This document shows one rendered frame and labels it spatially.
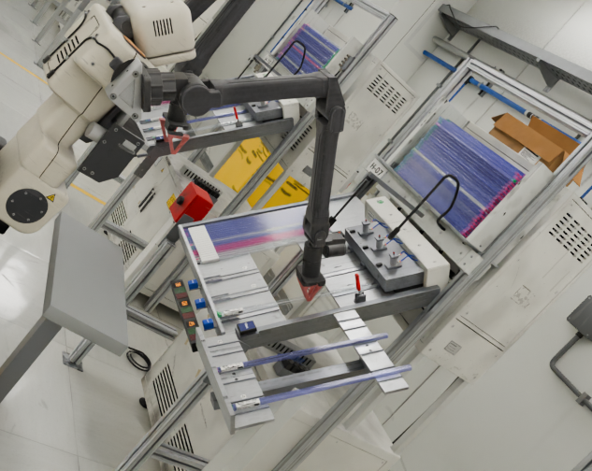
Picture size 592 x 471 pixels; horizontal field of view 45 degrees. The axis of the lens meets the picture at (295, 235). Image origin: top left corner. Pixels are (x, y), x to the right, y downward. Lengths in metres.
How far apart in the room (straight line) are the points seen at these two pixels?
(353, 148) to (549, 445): 1.71
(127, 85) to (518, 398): 2.68
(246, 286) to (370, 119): 1.55
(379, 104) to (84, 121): 1.98
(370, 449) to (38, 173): 1.50
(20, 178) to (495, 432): 2.68
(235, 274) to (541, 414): 1.88
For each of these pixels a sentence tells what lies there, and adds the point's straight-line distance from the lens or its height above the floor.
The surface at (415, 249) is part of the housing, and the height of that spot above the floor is 1.25.
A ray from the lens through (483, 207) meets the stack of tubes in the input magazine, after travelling 2.31.
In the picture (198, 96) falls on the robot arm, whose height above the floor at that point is 1.25.
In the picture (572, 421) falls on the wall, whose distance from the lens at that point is 3.64.
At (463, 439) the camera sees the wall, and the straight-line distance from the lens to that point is 3.90.
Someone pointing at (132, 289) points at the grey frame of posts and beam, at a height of 0.41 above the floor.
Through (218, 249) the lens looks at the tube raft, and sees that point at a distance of 2.51.
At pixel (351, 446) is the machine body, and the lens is 2.63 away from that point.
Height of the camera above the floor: 1.47
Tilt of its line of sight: 11 degrees down
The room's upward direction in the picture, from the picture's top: 41 degrees clockwise
